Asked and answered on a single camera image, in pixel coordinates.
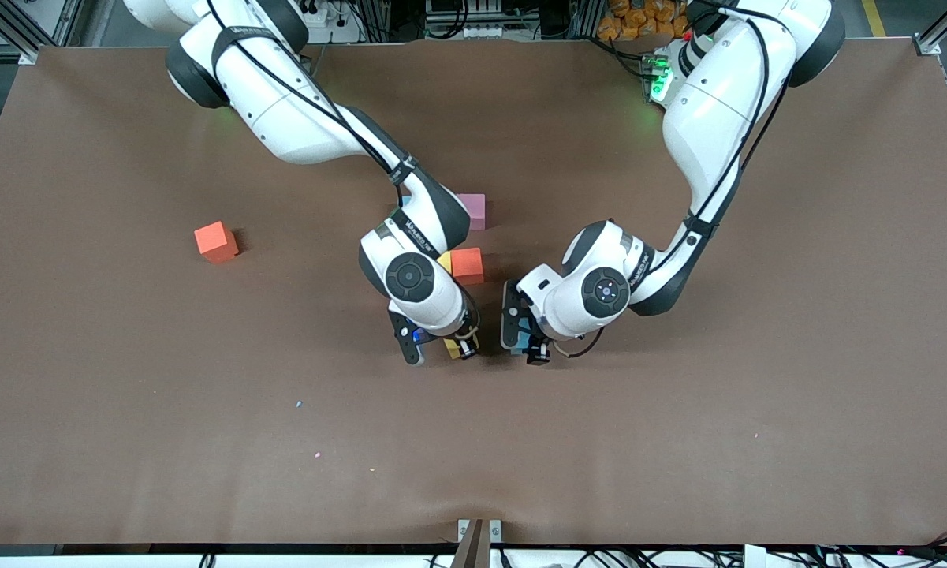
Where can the camera mount post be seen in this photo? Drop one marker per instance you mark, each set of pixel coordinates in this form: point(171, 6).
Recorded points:
point(473, 552)

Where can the pink foam cube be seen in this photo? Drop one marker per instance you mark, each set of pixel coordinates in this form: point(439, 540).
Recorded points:
point(475, 211)

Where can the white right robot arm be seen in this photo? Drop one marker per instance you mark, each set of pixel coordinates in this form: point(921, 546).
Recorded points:
point(300, 118)

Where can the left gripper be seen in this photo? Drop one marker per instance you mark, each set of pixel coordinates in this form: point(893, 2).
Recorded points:
point(538, 353)

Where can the white table frame rail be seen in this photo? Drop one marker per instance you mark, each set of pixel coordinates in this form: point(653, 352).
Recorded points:
point(87, 562)

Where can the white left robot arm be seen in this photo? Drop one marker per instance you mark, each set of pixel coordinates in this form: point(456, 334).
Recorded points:
point(717, 102)

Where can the orange foam cube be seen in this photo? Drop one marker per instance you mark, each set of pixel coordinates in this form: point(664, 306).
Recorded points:
point(468, 266)
point(215, 241)

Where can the blue foam cube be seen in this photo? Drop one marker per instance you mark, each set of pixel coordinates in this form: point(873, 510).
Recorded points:
point(520, 343)

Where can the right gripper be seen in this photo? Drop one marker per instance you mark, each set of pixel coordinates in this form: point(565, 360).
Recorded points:
point(467, 344)

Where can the white power strip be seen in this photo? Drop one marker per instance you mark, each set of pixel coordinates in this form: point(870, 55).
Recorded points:
point(331, 16)

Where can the brown table cover sheet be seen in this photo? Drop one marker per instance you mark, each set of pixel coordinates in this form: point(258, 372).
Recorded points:
point(678, 434)

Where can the yellow foam cube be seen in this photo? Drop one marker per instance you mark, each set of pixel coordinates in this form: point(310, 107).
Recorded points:
point(451, 347)
point(445, 260)

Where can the bag of orange lumps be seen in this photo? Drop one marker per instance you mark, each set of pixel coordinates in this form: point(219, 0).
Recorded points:
point(639, 20)

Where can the silver aluminium frame strut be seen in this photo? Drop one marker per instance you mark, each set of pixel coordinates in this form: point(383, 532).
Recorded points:
point(9, 31)
point(946, 20)

